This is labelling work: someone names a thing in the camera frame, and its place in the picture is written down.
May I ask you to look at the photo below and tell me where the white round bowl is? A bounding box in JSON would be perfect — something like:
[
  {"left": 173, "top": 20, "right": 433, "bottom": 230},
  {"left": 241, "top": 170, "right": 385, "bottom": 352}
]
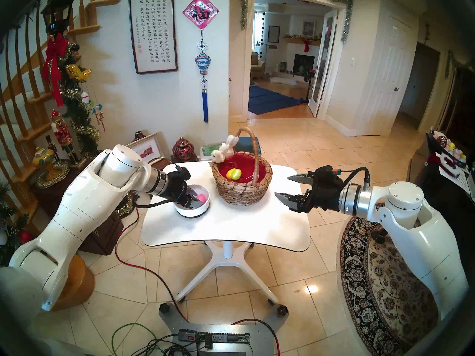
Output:
[{"left": 174, "top": 185, "right": 210, "bottom": 218}]

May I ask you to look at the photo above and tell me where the yellow porcelain urn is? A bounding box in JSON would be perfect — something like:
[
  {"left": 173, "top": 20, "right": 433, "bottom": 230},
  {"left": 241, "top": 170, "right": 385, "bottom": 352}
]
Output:
[{"left": 32, "top": 147, "right": 55, "bottom": 179}]

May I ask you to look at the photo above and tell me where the small black nutcracker figure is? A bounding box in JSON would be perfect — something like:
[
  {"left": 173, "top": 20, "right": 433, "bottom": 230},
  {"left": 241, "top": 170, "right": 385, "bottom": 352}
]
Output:
[{"left": 45, "top": 135, "right": 60, "bottom": 161}]

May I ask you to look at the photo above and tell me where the black power strip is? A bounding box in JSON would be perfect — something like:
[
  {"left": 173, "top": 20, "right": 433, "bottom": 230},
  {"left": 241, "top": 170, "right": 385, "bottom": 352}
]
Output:
[{"left": 178, "top": 329, "right": 251, "bottom": 344}]

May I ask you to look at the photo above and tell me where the red diamond fu decoration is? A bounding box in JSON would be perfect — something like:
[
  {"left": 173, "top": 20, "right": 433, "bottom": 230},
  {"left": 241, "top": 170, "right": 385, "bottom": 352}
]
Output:
[{"left": 182, "top": 0, "right": 219, "bottom": 29}]

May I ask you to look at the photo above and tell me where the white table pedestal base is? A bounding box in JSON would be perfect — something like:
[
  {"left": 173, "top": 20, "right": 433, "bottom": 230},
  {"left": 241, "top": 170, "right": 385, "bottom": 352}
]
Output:
[{"left": 174, "top": 240, "right": 279, "bottom": 306}]

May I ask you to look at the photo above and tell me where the ornate decorative plate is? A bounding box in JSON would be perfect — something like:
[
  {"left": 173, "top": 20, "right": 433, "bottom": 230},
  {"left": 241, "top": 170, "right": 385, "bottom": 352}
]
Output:
[{"left": 35, "top": 162, "right": 70, "bottom": 189}]

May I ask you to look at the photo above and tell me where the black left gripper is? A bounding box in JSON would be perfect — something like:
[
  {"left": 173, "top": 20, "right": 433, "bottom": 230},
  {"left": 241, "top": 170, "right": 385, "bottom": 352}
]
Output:
[{"left": 163, "top": 172, "right": 203, "bottom": 209}]

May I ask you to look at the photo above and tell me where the framed chinese calligraphy scroll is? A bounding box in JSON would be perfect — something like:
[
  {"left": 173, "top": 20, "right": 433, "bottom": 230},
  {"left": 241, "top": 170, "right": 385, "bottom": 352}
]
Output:
[{"left": 128, "top": 0, "right": 178, "bottom": 75}]

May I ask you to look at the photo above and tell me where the tan armchair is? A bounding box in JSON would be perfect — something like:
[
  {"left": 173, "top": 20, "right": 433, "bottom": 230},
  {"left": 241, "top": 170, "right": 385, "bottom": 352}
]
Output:
[{"left": 250, "top": 52, "right": 266, "bottom": 79}]

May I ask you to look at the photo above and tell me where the blue open box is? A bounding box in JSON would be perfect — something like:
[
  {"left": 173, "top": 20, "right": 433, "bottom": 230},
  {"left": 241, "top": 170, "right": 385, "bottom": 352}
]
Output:
[{"left": 234, "top": 136, "right": 261, "bottom": 154}]

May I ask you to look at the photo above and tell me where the silver tinsel doorway garland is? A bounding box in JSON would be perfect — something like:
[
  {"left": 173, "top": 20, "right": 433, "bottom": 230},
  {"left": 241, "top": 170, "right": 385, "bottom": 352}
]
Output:
[{"left": 240, "top": 0, "right": 354, "bottom": 43}]

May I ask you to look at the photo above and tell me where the colourful egg centrepiece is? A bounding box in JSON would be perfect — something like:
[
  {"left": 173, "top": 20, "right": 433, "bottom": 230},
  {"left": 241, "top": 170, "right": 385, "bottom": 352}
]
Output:
[{"left": 430, "top": 130, "right": 468, "bottom": 170}]

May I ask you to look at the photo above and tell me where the gold ingot ornament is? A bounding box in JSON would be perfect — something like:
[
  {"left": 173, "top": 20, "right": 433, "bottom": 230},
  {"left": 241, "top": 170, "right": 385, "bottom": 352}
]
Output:
[{"left": 66, "top": 64, "right": 92, "bottom": 82}]

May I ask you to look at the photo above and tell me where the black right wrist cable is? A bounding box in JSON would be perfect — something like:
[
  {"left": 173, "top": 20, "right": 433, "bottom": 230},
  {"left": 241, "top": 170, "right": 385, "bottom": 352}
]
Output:
[{"left": 336, "top": 167, "right": 371, "bottom": 191}]

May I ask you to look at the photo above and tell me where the red cloisonne lidded jar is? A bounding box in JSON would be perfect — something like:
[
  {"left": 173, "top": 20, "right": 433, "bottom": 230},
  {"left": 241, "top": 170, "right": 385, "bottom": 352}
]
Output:
[{"left": 172, "top": 137, "right": 195, "bottom": 162}]

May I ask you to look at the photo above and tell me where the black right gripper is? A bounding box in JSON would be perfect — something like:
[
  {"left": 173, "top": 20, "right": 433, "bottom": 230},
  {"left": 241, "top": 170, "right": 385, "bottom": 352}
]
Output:
[{"left": 275, "top": 173, "right": 344, "bottom": 214}]

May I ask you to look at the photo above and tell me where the white glass french door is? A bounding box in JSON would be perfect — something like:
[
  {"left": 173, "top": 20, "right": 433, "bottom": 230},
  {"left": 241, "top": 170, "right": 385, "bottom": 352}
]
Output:
[{"left": 308, "top": 10, "right": 338, "bottom": 117}]

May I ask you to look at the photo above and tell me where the black fireplace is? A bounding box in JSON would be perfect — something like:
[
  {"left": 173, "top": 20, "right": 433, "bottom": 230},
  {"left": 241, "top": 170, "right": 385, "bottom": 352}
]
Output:
[{"left": 292, "top": 54, "right": 315, "bottom": 75}]

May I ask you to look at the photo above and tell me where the blue vase tassel hanging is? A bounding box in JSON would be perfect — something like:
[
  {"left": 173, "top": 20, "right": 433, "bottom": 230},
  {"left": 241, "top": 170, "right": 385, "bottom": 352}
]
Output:
[{"left": 195, "top": 30, "right": 211, "bottom": 123}]

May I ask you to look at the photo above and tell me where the red shredded paper filling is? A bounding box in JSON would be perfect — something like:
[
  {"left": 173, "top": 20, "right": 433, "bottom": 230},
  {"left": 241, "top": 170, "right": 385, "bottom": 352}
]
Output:
[{"left": 219, "top": 154, "right": 268, "bottom": 184}]

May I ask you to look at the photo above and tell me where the wooden staircase banister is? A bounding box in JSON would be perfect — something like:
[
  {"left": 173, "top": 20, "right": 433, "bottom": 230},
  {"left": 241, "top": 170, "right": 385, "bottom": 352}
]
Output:
[{"left": 0, "top": 0, "right": 121, "bottom": 311}]

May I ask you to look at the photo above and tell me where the black left wrist camera cable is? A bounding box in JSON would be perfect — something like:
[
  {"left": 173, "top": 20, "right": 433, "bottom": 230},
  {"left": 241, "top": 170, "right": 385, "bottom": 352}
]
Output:
[{"left": 148, "top": 157, "right": 180, "bottom": 170}]

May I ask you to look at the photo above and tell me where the red ribbon bow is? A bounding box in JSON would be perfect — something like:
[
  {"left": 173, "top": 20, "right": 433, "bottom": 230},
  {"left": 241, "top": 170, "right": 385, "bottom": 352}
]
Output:
[{"left": 41, "top": 33, "right": 69, "bottom": 107}]

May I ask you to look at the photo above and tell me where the dark wooden side table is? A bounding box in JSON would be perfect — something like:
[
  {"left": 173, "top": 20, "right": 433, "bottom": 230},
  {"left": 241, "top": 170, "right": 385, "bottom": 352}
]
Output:
[{"left": 28, "top": 161, "right": 125, "bottom": 256}]

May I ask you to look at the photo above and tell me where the white panel door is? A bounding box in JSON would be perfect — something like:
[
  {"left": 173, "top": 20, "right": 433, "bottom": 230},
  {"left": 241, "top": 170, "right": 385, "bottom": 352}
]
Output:
[{"left": 362, "top": 16, "right": 412, "bottom": 136}]

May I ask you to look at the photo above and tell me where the green floor cable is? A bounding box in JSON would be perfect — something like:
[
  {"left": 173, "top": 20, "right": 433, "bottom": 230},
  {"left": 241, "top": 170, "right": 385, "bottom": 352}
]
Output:
[{"left": 111, "top": 323, "right": 160, "bottom": 356}]

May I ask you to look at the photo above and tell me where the black lantern lamp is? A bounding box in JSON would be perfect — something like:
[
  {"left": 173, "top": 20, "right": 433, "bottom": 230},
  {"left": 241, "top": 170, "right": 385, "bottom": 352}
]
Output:
[{"left": 40, "top": 0, "right": 76, "bottom": 35}]

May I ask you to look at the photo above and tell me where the blue floor rug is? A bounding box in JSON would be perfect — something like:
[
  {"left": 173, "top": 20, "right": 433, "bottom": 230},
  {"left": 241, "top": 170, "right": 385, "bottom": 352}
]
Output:
[{"left": 248, "top": 85, "right": 305, "bottom": 115}]

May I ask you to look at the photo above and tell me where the brown wicker basket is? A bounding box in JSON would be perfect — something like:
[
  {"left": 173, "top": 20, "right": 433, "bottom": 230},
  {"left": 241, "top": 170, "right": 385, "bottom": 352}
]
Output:
[{"left": 212, "top": 127, "right": 273, "bottom": 205}]

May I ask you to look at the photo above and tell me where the oriental patterned rug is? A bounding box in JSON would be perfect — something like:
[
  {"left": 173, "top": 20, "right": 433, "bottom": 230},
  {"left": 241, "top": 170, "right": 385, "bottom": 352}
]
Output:
[{"left": 336, "top": 216, "right": 438, "bottom": 356}]

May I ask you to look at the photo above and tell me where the framed red shoe picture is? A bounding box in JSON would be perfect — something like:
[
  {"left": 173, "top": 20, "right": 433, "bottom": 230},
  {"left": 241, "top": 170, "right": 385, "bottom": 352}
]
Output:
[{"left": 128, "top": 133, "right": 166, "bottom": 161}]

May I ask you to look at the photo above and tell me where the grey metal robot base plate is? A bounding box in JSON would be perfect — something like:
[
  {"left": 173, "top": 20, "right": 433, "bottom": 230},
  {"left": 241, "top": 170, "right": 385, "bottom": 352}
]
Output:
[{"left": 159, "top": 303, "right": 289, "bottom": 356}]

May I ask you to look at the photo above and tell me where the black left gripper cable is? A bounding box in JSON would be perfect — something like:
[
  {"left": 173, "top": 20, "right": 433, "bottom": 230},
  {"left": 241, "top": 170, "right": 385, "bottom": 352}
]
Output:
[{"left": 134, "top": 198, "right": 177, "bottom": 208}]

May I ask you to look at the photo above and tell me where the red nutcracker figure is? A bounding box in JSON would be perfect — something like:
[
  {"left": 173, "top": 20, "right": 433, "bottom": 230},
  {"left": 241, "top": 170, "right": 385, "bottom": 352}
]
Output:
[{"left": 49, "top": 110, "right": 79, "bottom": 165}]

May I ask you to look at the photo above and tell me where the green tinsel christmas garland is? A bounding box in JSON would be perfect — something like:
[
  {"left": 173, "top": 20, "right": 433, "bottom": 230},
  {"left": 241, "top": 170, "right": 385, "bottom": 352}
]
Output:
[{"left": 59, "top": 42, "right": 102, "bottom": 159}]

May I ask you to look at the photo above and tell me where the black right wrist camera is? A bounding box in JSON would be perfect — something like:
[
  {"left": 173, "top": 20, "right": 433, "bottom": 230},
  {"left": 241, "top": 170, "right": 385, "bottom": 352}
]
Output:
[{"left": 315, "top": 165, "right": 344, "bottom": 185}]

